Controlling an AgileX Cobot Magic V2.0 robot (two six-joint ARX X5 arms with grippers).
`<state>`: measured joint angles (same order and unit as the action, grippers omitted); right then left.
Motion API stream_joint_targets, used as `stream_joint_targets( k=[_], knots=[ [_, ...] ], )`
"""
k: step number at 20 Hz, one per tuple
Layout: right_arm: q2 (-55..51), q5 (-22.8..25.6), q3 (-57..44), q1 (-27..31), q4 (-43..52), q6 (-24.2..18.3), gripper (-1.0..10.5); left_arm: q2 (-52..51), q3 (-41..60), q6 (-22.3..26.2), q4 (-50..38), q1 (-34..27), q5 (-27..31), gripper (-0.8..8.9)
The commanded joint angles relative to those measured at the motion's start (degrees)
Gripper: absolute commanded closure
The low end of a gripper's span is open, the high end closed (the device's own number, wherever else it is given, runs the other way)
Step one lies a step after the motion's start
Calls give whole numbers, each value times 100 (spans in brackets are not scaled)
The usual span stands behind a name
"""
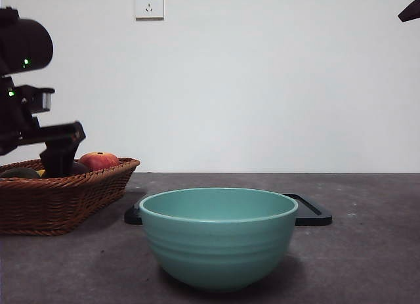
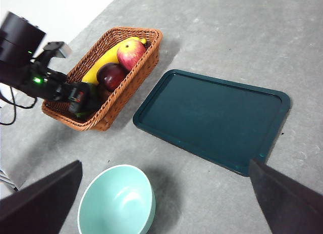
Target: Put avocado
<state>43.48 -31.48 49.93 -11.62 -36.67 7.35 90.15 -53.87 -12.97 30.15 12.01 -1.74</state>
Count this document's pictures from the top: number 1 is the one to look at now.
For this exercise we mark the black rectangular tray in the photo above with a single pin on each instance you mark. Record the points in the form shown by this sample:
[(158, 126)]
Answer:
[(310, 218)]

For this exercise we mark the brown wicker basket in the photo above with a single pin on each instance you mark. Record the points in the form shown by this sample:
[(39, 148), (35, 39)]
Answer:
[(49, 205)]

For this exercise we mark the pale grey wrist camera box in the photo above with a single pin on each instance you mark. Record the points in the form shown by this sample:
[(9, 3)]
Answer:
[(48, 101)]

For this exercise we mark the teal ribbed bowl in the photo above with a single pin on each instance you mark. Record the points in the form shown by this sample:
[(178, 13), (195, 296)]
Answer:
[(216, 248)]

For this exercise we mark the green avocado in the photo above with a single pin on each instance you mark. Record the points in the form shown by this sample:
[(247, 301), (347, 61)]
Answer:
[(18, 173)]

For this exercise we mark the yellow fruit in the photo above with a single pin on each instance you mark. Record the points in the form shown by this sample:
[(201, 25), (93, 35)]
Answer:
[(40, 173)]

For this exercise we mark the red apple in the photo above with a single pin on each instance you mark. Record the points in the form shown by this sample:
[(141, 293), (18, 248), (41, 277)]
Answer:
[(100, 160)]

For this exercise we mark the white wall socket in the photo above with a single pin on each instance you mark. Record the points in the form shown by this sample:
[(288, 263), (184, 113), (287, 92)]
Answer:
[(149, 5)]

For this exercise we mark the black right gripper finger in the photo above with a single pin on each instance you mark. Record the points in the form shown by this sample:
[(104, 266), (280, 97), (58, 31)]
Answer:
[(411, 10)]

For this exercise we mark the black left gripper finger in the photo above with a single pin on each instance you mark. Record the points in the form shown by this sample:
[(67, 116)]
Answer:
[(59, 161)]

